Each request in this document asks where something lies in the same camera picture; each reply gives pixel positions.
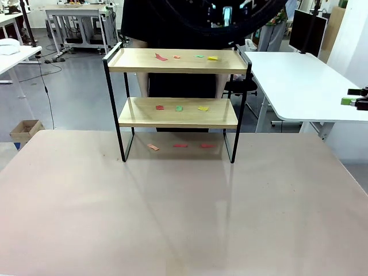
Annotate black office chair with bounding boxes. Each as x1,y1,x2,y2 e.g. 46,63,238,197
224,74,259,100

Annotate cardboard box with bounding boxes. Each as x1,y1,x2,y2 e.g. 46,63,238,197
10,119,45,144

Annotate white frame workbench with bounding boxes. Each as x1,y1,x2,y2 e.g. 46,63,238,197
44,3,117,55

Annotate white table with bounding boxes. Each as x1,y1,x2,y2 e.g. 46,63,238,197
243,51,368,141

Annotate person's left forearm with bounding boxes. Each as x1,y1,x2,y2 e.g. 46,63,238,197
215,73,230,99

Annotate black tripod pole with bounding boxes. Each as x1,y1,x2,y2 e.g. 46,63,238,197
20,0,39,48

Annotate person in floral shirt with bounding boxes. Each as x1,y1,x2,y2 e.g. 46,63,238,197
255,0,298,52

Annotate two-tier wood metal shelf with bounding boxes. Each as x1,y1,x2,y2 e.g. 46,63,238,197
102,41,253,164

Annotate person in black shirt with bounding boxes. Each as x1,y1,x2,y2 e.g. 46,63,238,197
120,0,250,133

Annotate brown cardboard panel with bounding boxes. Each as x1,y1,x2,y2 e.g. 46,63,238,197
320,6,347,63

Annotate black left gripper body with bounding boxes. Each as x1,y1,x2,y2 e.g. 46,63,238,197
208,0,251,28

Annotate white cloth bundle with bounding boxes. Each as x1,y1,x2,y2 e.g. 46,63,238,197
0,38,21,56

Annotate black monitor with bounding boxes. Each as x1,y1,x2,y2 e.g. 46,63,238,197
289,8,328,58

